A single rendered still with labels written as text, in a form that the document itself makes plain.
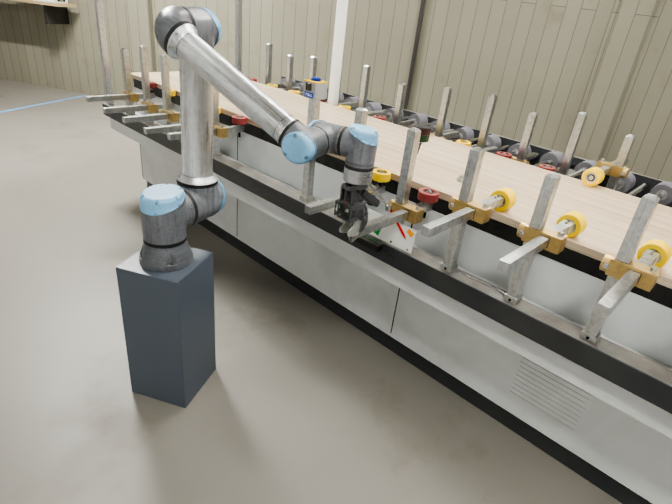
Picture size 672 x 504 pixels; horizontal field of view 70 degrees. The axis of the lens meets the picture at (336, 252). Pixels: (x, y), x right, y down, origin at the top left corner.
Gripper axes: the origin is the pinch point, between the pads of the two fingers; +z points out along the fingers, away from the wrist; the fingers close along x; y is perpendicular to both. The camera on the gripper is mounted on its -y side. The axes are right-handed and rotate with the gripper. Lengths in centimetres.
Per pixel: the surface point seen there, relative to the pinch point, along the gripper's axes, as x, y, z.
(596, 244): 59, -53, -9
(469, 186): 22.0, -28.6, -20.5
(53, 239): -215, 32, 83
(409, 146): -3.9, -28.4, -26.8
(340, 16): -136, -124, -62
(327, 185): -62, -51, 11
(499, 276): 32, -51, 16
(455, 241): 21.9, -29.0, -0.2
